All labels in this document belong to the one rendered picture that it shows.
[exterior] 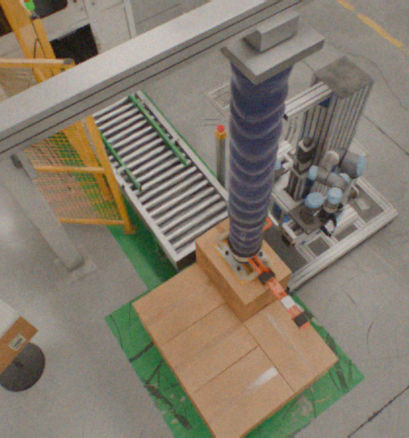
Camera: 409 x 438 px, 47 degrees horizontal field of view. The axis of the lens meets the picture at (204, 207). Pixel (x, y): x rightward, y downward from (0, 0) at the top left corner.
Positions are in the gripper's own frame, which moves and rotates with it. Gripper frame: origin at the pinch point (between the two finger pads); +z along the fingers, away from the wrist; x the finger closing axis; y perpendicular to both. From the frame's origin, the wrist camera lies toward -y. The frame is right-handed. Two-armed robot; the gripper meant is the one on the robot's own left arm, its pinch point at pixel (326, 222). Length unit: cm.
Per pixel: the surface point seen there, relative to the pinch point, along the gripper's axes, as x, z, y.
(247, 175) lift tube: -23, -60, 44
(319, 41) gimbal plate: -14, -135, 24
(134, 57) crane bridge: -27, -153, 86
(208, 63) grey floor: -285, 151, -108
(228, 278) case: -23, 58, 53
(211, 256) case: -42, 58, 54
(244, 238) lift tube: -22.4, 7.8, 42.7
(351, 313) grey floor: 34, 152, -37
